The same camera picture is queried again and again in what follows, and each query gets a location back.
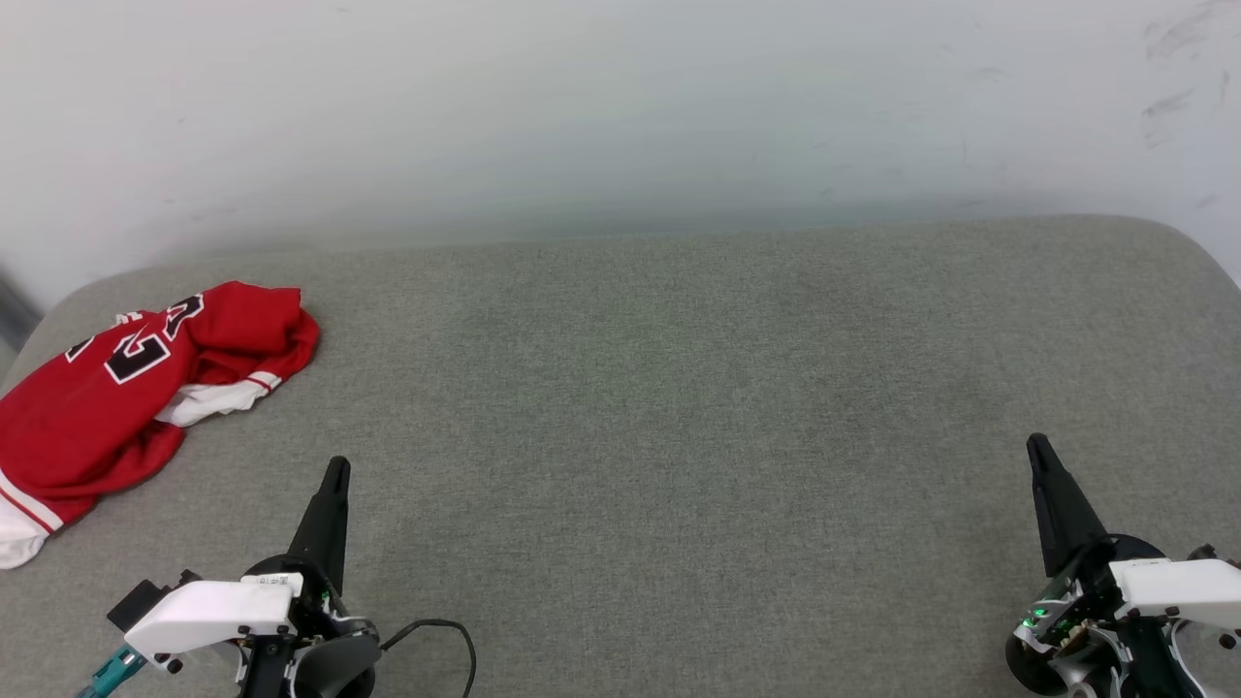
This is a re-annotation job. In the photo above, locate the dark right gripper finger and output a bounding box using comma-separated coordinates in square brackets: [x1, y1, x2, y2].
[1026, 432, 1111, 580]

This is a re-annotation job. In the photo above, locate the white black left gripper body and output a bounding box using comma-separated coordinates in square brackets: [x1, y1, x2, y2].
[123, 555, 352, 698]

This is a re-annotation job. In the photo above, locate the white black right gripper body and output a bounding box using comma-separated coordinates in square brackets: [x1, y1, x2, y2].
[1012, 534, 1241, 651]

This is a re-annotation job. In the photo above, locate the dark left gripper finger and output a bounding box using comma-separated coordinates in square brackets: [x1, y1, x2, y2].
[287, 457, 352, 594]

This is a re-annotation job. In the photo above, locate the red and white basketball jersey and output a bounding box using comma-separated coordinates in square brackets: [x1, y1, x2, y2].
[0, 281, 321, 570]

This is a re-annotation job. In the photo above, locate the grey fabric sofa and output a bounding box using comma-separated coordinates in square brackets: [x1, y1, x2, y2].
[0, 215, 1241, 698]

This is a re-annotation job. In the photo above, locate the teal cable connector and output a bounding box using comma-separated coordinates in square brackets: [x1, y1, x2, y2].
[78, 648, 146, 698]

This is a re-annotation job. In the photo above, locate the thin black cable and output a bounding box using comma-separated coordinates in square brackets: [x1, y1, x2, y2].
[380, 619, 478, 698]

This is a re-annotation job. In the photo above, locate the dark wall baseboard strip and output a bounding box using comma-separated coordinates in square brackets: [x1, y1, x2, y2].
[0, 271, 46, 352]

